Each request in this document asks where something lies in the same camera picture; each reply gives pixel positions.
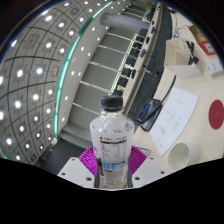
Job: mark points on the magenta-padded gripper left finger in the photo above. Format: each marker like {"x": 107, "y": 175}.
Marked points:
{"x": 86, "y": 160}

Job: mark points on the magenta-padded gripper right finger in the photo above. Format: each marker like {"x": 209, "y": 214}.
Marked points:
{"x": 138, "y": 160}

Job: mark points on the clear black-capped drink bottle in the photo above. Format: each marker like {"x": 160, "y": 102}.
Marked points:
{"x": 111, "y": 140}

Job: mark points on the black desk phone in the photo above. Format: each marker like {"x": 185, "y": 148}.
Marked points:
{"x": 150, "y": 113}

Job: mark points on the white printed paper sheet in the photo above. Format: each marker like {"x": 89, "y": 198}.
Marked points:
{"x": 173, "y": 120}

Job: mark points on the flat round red coaster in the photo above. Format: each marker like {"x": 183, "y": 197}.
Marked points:
{"x": 216, "y": 114}

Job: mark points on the long curved conference desk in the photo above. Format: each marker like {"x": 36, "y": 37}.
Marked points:
{"x": 151, "y": 63}

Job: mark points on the row of black office chairs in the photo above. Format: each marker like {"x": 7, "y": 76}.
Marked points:
{"x": 130, "y": 61}

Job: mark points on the group of ceiling lights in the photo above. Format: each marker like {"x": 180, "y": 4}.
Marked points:
{"x": 39, "y": 70}

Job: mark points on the beige divided open box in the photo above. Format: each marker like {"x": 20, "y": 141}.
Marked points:
{"x": 181, "y": 63}

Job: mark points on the black tool in beige box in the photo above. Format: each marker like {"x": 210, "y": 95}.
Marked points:
{"x": 191, "y": 53}

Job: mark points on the white remote control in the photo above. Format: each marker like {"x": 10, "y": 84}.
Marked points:
{"x": 215, "y": 67}

